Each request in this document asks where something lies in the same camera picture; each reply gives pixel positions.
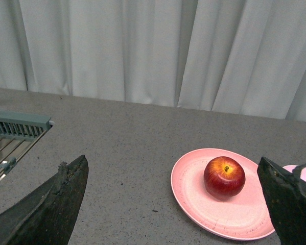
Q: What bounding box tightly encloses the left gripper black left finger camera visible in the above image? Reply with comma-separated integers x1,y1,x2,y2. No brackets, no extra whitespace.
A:
0,155,89,244

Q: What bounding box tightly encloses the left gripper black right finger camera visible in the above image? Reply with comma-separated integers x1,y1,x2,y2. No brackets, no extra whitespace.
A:
257,157,306,244

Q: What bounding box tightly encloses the red apple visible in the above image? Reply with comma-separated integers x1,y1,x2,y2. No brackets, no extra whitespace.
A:
203,156,246,200

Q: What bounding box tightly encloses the pink plate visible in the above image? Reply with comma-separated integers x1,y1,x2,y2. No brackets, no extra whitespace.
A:
171,148,275,240

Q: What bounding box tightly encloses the green dish drying rack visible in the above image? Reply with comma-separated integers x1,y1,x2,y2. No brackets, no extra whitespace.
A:
0,111,54,181

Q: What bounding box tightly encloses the white curtain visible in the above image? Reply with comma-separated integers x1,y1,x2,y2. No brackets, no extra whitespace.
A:
0,1,306,121

